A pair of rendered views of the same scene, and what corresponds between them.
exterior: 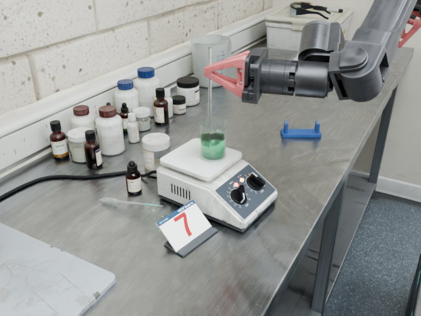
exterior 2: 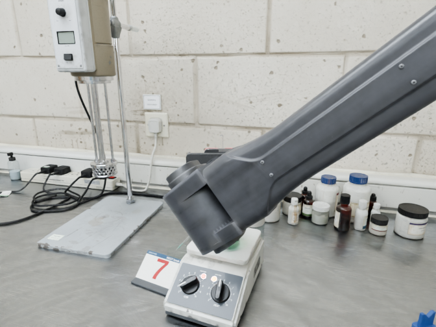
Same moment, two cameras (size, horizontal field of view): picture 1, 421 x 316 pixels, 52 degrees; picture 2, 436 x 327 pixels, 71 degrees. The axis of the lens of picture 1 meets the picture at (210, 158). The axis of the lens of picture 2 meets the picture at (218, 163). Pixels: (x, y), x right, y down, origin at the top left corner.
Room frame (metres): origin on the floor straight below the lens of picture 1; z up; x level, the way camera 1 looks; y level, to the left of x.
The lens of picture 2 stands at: (0.58, -0.49, 1.16)
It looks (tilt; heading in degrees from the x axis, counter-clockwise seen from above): 17 degrees down; 76
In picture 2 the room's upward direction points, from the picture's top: straight up
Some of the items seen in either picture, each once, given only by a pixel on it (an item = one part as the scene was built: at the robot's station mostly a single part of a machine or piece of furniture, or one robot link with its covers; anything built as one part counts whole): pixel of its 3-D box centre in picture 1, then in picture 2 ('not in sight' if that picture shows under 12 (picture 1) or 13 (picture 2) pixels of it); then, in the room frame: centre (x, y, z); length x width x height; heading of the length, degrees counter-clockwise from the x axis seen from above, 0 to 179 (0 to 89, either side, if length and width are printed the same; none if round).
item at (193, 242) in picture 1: (187, 226); (157, 271); (0.60, 0.04, 0.77); 0.09 x 0.06 x 0.04; 140
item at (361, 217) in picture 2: (166, 103); (361, 215); (1.13, 0.12, 0.79); 0.03 x 0.03 x 0.08
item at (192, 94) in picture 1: (188, 91); (411, 220); (1.24, 0.07, 0.79); 0.07 x 0.07 x 0.07
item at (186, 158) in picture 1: (201, 157); (225, 241); (0.73, 0.02, 0.83); 0.12 x 0.12 x 0.01; 55
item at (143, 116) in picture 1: (141, 119); (320, 213); (1.05, 0.18, 0.78); 0.05 x 0.05 x 0.05
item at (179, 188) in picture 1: (212, 181); (220, 266); (0.71, 0.00, 0.79); 0.22 x 0.13 x 0.08; 55
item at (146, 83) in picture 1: (147, 91); (355, 196); (1.15, 0.18, 0.81); 0.07 x 0.07 x 0.13
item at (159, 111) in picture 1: (160, 106); (343, 211); (1.08, 0.13, 0.80); 0.04 x 0.04 x 0.10
